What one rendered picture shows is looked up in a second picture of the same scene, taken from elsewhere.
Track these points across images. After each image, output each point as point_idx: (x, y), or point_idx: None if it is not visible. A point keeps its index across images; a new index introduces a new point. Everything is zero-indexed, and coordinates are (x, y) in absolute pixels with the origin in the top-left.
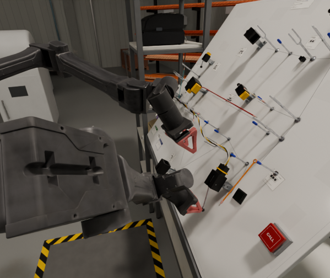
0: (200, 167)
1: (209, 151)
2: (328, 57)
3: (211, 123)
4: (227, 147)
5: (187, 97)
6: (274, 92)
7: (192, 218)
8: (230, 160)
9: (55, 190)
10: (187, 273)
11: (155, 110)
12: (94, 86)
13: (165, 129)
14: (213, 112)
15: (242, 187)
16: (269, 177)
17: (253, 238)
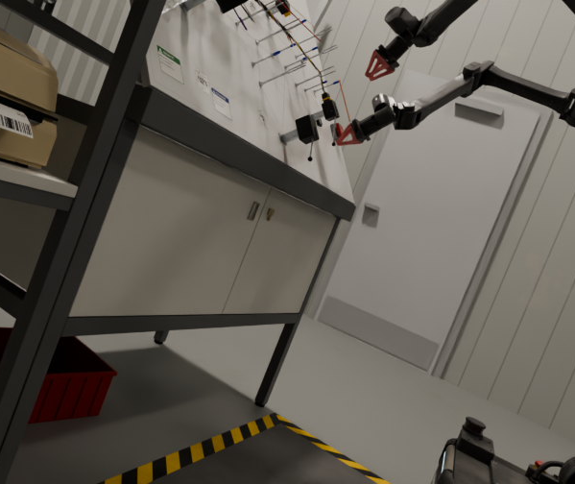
0: (292, 113)
1: (284, 88)
2: None
3: (261, 45)
4: (290, 78)
5: None
6: (275, 10)
7: (321, 169)
8: (298, 91)
9: (482, 74)
10: (277, 278)
11: (412, 44)
12: (459, 16)
13: (396, 60)
14: (251, 25)
15: (314, 112)
16: (314, 96)
17: (332, 142)
